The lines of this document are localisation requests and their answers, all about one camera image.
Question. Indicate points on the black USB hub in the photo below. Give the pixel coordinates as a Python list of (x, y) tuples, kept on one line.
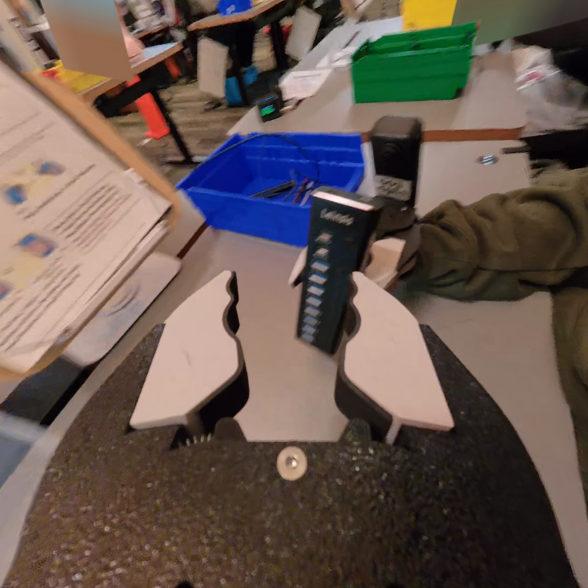
[(328, 275)]

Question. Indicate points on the person's olive jacket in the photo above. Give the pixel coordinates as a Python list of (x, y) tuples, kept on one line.
[(572, 390)]

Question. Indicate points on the person's right forearm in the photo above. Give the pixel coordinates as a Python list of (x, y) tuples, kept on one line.
[(496, 243)]

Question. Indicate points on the beige divider panel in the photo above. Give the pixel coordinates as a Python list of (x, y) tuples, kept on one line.
[(212, 66), (303, 32)]

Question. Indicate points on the cardboard board with paper stack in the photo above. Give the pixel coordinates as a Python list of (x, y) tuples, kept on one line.
[(69, 206)]

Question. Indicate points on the clear plastic bag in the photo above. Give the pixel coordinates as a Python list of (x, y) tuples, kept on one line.
[(542, 87)]

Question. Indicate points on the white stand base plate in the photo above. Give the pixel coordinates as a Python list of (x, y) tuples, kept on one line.
[(138, 294)]

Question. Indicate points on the small black device green screen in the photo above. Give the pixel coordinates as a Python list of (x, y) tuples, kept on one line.
[(268, 108)]

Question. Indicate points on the metal desk grommet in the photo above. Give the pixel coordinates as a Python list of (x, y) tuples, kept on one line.
[(487, 159)]

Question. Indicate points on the blue plastic bin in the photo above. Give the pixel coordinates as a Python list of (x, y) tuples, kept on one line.
[(239, 211)]

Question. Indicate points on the yellow bin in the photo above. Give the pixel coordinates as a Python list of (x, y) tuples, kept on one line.
[(427, 13)]

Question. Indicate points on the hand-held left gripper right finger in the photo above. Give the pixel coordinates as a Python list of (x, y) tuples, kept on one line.
[(395, 363)]

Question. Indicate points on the black flat bar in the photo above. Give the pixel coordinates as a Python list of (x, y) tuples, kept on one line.
[(275, 189)]

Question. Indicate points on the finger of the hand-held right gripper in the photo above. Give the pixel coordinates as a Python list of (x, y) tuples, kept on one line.
[(385, 262), (298, 273)]

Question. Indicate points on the translucent white storage crate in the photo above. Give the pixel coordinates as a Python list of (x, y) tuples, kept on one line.
[(18, 445)]

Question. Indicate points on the black flat plate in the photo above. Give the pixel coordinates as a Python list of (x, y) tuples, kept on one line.
[(41, 390)]

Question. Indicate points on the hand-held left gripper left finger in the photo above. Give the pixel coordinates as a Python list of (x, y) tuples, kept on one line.
[(193, 353)]

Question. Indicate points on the green plastic bin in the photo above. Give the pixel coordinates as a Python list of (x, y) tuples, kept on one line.
[(413, 78)]

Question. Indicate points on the wooden desk black legs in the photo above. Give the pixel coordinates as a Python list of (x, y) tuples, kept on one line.
[(239, 16), (156, 53)]

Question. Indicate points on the black object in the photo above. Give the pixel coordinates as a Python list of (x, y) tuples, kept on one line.
[(556, 147)]

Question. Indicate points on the white paper sheet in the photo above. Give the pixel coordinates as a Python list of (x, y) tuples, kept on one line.
[(303, 83)]

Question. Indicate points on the orange traffic cone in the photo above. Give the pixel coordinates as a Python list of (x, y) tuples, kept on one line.
[(154, 115)]

